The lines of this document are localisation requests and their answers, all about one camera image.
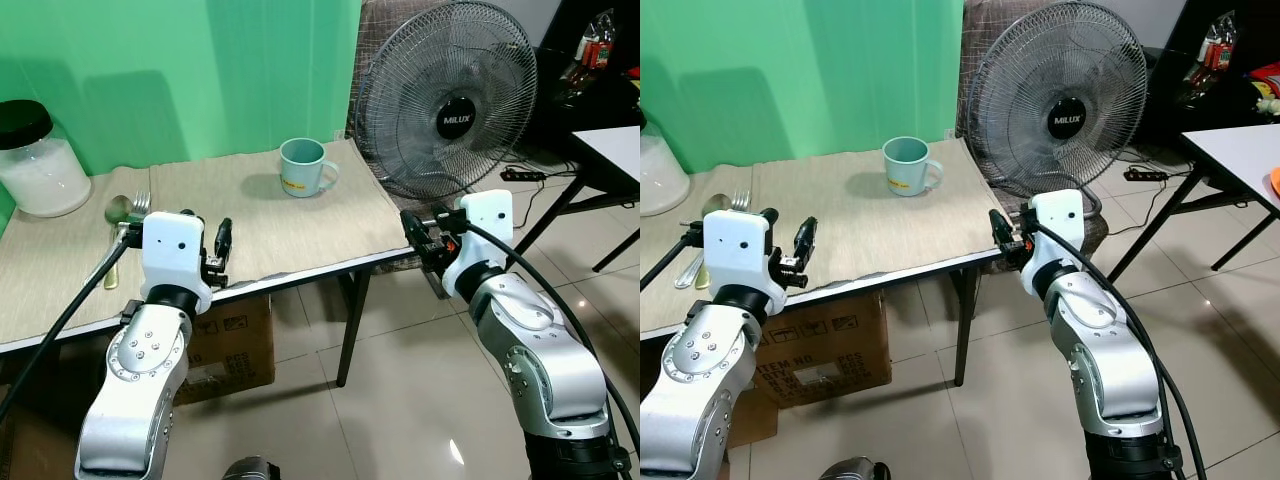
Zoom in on brown cardboard box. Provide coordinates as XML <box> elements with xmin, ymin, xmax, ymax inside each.
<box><xmin>727</xmin><ymin>290</ymin><xmax>893</xmax><ymax>448</ymax></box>
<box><xmin>172</xmin><ymin>294</ymin><xmax>277</xmax><ymax>407</ymax></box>

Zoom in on grey standing fan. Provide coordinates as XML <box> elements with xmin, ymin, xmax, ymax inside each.
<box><xmin>964</xmin><ymin>0</ymin><xmax>1149</xmax><ymax>219</ymax></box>
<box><xmin>354</xmin><ymin>0</ymin><xmax>539</xmax><ymax>203</ymax></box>

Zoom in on brown patterned chair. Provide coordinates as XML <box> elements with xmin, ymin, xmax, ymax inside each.
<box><xmin>345</xmin><ymin>0</ymin><xmax>471</xmax><ymax>141</ymax></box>
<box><xmin>948</xmin><ymin>0</ymin><xmax>1076</xmax><ymax>141</ymax></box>

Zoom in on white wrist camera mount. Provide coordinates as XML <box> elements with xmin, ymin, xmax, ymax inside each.
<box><xmin>140</xmin><ymin>210</ymin><xmax>214</xmax><ymax>307</ymax></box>
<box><xmin>703</xmin><ymin>210</ymin><xmax>777</xmax><ymax>293</ymax></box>
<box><xmin>1020</xmin><ymin>190</ymin><xmax>1087</xmax><ymax>277</ymax></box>
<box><xmin>441</xmin><ymin>190</ymin><xmax>515</xmax><ymax>297</ymax></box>

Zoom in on beige table mat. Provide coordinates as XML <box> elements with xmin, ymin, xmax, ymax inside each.
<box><xmin>640</xmin><ymin>137</ymin><xmax>1004</xmax><ymax>336</ymax></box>
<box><xmin>0</xmin><ymin>138</ymin><xmax>412</xmax><ymax>343</ymax></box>

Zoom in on clear bag of bottles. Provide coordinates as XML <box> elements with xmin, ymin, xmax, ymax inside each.
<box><xmin>1198</xmin><ymin>12</ymin><xmax>1243</xmax><ymax>73</ymax></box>
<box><xmin>572</xmin><ymin>8</ymin><xmax>618</xmax><ymax>73</ymax></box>

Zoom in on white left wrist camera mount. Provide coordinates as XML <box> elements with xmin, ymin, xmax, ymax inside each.
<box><xmin>703</xmin><ymin>210</ymin><xmax>777</xmax><ymax>293</ymax></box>
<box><xmin>140</xmin><ymin>210</ymin><xmax>214</xmax><ymax>307</ymax></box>

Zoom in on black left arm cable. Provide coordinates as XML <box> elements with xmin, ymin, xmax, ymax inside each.
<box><xmin>0</xmin><ymin>226</ymin><xmax>143</xmax><ymax>423</ymax></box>
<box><xmin>640</xmin><ymin>224</ymin><xmax>706</xmax><ymax>293</ymax></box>

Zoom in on red and yellow packet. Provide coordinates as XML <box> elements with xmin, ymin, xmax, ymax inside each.
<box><xmin>1248</xmin><ymin>62</ymin><xmax>1280</xmax><ymax>117</ymax></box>

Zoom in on grey robot leg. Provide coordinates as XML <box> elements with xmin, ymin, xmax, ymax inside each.
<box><xmin>819</xmin><ymin>456</ymin><xmax>891</xmax><ymax>480</ymax></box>
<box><xmin>221</xmin><ymin>456</ymin><xmax>282</xmax><ymax>480</ymax></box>

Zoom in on white folding table black legs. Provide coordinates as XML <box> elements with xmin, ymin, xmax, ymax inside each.
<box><xmin>1105</xmin><ymin>125</ymin><xmax>1280</xmax><ymax>284</ymax></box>
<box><xmin>508</xmin><ymin>125</ymin><xmax>641</xmax><ymax>274</ymax></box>

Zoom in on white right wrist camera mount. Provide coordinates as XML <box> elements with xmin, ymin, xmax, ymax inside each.
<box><xmin>1020</xmin><ymin>190</ymin><xmax>1087</xmax><ymax>277</ymax></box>
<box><xmin>441</xmin><ymin>190</ymin><xmax>515</xmax><ymax>297</ymax></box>

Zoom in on green backdrop cloth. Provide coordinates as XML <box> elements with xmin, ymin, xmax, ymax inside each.
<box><xmin>0</xmin><ymin>0</ymin><xmax>364</xmax><ymax>226</ymax></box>
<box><xmin>640</xmin><ymin>0</ymin><xmax>966</xmax><ymax>176</ymax></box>

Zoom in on metal spoon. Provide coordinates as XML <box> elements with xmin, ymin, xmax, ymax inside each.
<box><xmin>103</xmin><ymin>194</ymin><xmax>134</xmax><ymax>291</ymax></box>
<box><xmin>674</xmin><ymin>193</ymin><xmax>733</xmax><ymax>291</ymax></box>

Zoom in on light green mug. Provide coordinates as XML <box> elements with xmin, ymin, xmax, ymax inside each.
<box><xmin>279</xmin><ymin>137</ymin><xmax>341</xmax><ymax>199</ymax></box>
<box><xmin>882</xmin><ymin>136</ymin><xmax>945</xmax><ymax>198</ymax></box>

